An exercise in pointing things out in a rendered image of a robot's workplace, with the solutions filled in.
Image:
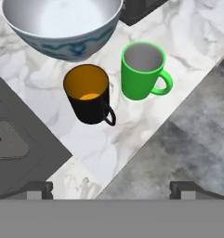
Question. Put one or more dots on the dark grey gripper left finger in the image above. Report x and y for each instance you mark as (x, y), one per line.
(39, 189)

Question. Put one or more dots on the grey sink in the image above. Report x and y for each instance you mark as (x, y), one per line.
(20, 145)

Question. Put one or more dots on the dark grey appliance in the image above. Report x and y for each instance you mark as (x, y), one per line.
(138, 9)

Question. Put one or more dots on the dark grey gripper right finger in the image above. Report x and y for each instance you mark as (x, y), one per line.
(182, 189)

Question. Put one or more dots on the white bowl with blue pattern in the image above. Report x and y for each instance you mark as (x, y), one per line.
(62, 26)

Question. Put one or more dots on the black mug with orange inside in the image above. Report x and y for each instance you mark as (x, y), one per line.
(88, 107)

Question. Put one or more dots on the green mug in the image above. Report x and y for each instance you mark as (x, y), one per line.
(138, 80)

